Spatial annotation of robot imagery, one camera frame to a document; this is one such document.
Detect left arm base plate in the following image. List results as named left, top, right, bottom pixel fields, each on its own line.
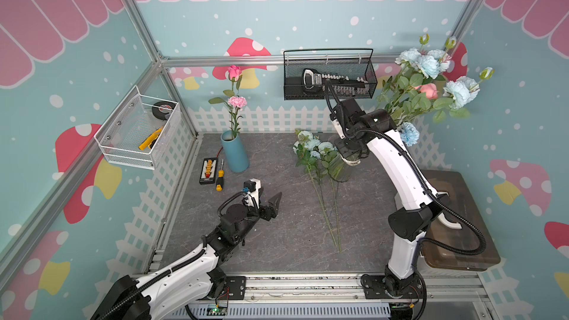
left=217, top=276, right=247, bottom=301

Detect green circuit board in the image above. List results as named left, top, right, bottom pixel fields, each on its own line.
left=206, top=305, right=228, bottom=317

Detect pink carnation stem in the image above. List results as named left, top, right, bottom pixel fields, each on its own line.
left=228, top=96, right=247, bottom=139

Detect pink rose stem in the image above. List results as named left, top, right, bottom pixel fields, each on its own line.
left=208, top=65, right=243, bottom=114

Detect teal ceramic vase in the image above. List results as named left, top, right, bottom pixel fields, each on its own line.
left=221, top=130, right=250, bottom=173

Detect black wire mesh basket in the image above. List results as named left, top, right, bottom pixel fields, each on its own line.
left=282, top=48, right=377, bottom=100

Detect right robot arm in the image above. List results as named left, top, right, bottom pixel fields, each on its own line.
left=324, top=83, right=487, bottom=299

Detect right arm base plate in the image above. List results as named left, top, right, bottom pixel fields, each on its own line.
left=360, top=274, right=425, bottom=300

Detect light blue rose bouquet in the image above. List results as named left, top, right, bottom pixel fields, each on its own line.
left=379, top=34, right=495, bottom=127

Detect yellow utility knife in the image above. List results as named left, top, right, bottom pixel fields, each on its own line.
left=139, top=127, right=163, bottom=151

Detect white wire mesh basket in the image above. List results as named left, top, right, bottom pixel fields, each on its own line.
left=94, top=86, right=182, bottom=170

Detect socket bit set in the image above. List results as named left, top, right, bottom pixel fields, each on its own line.
left=301, top=69, right=370, bottom=97

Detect white blue rose stem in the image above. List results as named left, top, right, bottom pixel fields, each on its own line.
left=292, top=129, right=339, bottom=250

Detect yellow black screwdriver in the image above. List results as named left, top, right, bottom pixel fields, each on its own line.
left=216, top=159, right=225, bottom=192

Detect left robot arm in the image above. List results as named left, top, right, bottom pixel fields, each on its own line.
left=92, top=179, right=282, bottom=319

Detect clear glass vase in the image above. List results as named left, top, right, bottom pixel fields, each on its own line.
left=327, top=152, right=361, bottom=183

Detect black tape roll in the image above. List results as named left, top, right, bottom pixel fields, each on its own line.
left=151, top=101, right=176, bottom=121

